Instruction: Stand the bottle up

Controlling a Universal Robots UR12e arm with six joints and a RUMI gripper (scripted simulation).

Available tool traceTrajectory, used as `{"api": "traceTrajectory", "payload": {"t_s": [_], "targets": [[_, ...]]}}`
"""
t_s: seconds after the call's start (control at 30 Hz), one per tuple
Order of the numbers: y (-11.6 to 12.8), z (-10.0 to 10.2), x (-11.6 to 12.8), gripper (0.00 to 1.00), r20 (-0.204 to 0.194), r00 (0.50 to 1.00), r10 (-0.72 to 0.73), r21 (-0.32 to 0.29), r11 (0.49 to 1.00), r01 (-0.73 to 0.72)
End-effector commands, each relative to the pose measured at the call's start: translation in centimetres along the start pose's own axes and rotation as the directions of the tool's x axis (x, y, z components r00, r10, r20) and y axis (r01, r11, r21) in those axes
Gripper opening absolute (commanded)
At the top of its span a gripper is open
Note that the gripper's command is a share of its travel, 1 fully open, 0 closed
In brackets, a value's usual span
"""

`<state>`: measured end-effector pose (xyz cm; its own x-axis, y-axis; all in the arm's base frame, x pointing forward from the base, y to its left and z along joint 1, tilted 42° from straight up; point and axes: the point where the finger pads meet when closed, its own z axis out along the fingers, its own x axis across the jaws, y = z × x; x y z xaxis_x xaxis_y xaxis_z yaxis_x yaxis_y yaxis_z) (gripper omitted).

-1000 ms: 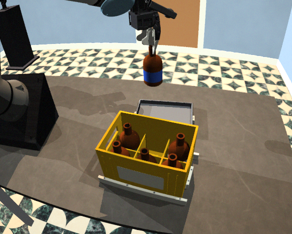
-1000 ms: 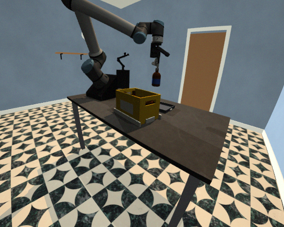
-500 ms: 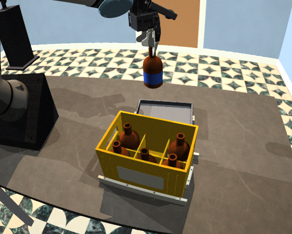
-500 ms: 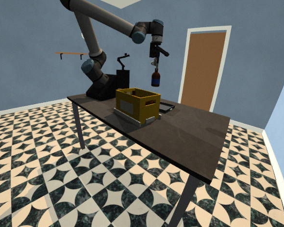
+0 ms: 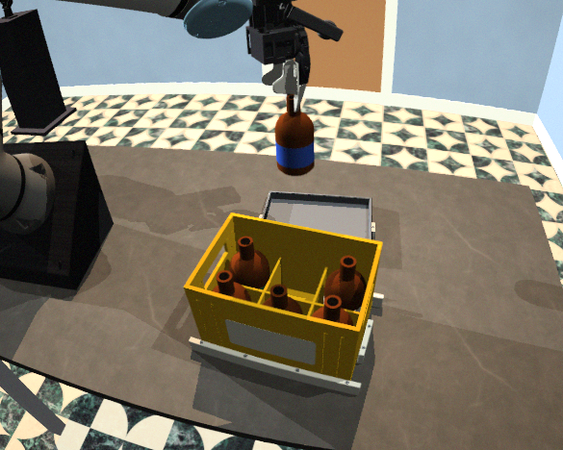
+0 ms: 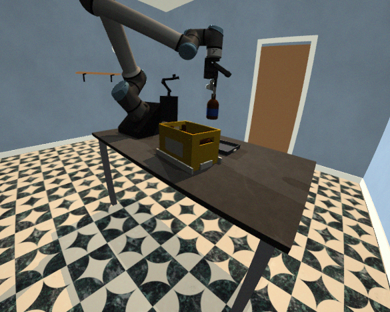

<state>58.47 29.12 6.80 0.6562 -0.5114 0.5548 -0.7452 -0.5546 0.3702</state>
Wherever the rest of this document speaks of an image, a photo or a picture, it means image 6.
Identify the yellow bottle crate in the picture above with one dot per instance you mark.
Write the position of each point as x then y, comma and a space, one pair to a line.
185, 146

